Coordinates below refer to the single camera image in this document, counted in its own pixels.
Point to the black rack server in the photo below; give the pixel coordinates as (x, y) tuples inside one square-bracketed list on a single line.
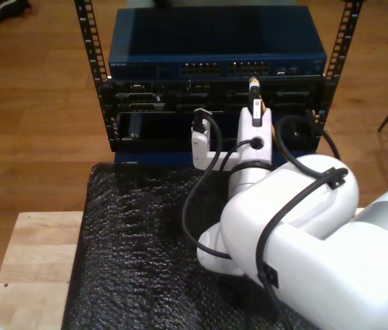
[(180, 87)]

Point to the black rack shelf tray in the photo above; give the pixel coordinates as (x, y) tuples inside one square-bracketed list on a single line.
[(159, 144)]

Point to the blue base unit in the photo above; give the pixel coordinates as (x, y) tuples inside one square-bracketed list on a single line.
[(152, 159)]

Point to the dark sneaker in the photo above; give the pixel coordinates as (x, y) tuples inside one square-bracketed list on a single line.
[(8, 8)]

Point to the blue network switch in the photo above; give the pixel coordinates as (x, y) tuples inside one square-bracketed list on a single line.
[(214, 34)]

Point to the black bubble mat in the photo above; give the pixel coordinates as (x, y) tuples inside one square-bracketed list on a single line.
[(128, 258)]

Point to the black perforated rack post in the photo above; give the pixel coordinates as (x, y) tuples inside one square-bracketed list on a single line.
[(86, 38), (348, 34)]

